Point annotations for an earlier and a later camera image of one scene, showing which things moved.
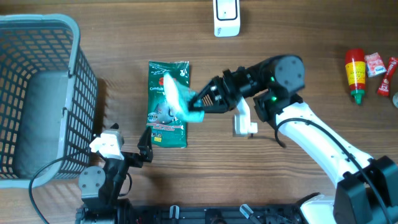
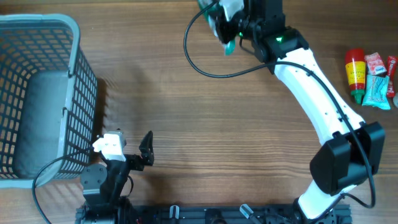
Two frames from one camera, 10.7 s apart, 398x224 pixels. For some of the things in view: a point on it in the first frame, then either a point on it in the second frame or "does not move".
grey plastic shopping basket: [48, 101] does not move
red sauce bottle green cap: [355, 66] does not move
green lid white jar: [395, 99] does not move
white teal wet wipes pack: [179, 97] to [376, 91]
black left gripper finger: [145, 145] does not move
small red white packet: [375, 65] does not move
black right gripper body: [238, 84] to [227, 30]
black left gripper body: [133, 159] does not move
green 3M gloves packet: [166, 132] to [229, 7]
